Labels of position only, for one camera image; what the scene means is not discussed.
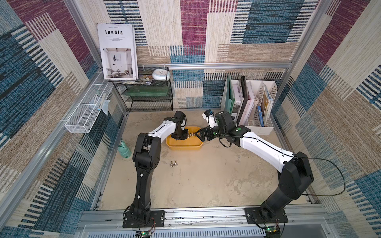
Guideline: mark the white round clock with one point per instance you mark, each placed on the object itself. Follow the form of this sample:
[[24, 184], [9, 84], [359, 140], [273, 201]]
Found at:
[[161, 74]]

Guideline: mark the blue book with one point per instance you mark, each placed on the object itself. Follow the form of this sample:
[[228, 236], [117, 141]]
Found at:
[[260, 116]]

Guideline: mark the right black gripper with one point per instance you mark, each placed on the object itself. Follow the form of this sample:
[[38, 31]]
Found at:
[[205, 134]]

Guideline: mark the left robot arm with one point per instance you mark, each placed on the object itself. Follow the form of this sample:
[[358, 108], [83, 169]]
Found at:
[[146, 158]]

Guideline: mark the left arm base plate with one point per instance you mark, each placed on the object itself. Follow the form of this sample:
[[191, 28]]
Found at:
[[156, 219]]

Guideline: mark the green folder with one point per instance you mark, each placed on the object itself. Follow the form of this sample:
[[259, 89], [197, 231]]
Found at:
[[228, 96]]

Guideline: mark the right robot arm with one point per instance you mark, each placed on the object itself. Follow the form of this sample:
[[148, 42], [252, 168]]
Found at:
[[294, 170]]

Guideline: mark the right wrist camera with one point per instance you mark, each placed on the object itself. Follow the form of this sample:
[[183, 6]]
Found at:
[[208, 115]]

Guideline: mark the black wire shelf rack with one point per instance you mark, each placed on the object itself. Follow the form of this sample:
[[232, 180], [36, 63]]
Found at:
[[146, 94]]

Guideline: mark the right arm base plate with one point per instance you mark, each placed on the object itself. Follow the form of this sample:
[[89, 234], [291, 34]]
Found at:
[[256, 215]]

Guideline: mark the yellow plastic storage box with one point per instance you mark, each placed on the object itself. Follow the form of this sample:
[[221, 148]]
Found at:
[[191, 143]]

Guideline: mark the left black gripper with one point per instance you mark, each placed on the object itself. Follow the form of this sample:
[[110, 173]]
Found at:
[[185, 131]]

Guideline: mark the Inedia white magazine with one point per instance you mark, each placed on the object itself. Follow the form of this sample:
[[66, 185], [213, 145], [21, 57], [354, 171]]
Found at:
[[118, 51]]

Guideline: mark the white file organizer box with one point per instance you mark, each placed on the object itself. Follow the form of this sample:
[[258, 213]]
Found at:
[[260, 93]]

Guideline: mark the white wire wall basket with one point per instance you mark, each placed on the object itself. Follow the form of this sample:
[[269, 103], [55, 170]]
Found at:
[[86, 112]]

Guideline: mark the green spray bottle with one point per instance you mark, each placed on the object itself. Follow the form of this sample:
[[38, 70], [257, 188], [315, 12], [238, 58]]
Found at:
[[124, 150]]

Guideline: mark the black binder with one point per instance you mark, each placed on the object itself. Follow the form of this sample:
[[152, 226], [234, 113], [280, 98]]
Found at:
[[243, 93]]

